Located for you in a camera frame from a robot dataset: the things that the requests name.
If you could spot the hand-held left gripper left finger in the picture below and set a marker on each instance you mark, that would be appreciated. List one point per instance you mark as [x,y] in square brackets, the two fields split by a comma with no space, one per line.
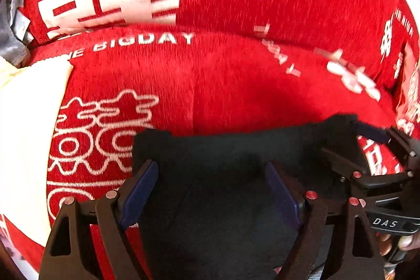
[139,194]

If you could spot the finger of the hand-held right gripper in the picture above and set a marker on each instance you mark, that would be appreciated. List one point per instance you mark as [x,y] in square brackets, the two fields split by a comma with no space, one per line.
[372,133]
[341,163]

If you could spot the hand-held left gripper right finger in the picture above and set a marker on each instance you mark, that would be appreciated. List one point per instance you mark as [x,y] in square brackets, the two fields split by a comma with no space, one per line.
[282,198]

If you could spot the black pants with grey lining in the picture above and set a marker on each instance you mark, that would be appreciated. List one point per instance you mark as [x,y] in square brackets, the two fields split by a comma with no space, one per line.
[213,201]

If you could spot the person's right hand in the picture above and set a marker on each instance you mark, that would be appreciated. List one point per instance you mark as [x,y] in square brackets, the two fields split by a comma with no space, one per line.
[407,241]

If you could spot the cream white cloth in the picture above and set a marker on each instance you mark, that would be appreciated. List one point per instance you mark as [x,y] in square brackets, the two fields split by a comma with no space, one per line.
[26,148]

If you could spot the grey cloth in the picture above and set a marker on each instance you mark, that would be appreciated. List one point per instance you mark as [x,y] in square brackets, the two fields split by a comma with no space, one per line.
[11,27]

